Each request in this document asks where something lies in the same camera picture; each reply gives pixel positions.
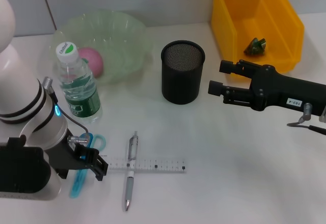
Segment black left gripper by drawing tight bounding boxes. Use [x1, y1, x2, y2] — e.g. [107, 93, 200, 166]
[45, 142, 110, 182]

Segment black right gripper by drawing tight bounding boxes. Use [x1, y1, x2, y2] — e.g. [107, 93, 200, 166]
[207, 59, 326, 117]

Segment green plastic wrapper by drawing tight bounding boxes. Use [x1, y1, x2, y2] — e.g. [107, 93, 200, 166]
[243, 37, 267, 57]

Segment clear green-labelled water bottle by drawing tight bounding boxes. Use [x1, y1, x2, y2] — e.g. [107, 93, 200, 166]
[55, 41, 103, 124]

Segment pink toy peach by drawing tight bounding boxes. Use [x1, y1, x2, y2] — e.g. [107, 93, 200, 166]
[77, 47, 105, 79]

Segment blue sheathed scissors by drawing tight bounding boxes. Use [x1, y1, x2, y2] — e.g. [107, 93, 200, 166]
[69, 132, 106, 199]

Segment black mesh pen holder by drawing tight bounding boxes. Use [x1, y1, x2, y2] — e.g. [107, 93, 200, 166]
[160, 40, 206, 105]

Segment silver ballpoint pen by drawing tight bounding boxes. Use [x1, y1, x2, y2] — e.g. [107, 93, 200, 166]
[123, 130, 140, 212]

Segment transparent plastic ruler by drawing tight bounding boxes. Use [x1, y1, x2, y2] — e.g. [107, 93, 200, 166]
[100, 154, 188, 174]

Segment translucent green plastic fruit bowl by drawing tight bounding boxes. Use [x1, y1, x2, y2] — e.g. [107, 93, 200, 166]
[51, 9, 153, 85]

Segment yellow plastic storage bin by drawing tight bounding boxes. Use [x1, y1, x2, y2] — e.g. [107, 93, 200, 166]
[210, 0, 305, 79]

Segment right gripper cable with connector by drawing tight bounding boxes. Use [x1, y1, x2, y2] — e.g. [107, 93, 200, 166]
[286, 102, 326, 136]

